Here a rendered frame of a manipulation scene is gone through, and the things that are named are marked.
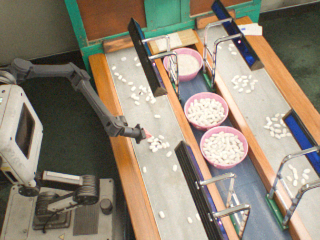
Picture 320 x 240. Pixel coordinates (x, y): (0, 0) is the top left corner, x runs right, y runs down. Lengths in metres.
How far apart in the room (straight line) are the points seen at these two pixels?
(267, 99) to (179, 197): 0.85
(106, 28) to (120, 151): 0.90
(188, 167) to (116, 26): 1.30
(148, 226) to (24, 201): 0.91
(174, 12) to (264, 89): 0.82
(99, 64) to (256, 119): 1.12
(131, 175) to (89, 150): 1.12
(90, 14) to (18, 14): 1.15
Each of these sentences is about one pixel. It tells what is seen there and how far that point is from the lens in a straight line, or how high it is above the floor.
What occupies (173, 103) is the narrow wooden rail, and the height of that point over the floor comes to 0.77.
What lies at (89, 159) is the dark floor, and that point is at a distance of 3.09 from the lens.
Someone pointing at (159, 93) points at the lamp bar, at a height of 1.07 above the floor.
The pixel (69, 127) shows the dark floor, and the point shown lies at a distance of 3.32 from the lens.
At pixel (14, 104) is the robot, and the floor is 1.44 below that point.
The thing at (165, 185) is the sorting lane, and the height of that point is 0.74.
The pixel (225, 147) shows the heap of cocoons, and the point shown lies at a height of 0.73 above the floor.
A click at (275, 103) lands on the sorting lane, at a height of 0.74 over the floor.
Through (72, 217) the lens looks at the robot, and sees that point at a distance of 2.35.
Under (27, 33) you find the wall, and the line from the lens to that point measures 3.69.
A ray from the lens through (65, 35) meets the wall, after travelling 3.70.
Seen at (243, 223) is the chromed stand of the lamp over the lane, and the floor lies 0.93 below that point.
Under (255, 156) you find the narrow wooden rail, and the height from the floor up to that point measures 0.76.
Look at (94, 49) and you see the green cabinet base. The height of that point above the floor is 0.80.
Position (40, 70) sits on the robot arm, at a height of 1.25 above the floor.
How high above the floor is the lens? 2.55
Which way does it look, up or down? 53 degrees down
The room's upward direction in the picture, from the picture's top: 7 degrees counter-clockwise
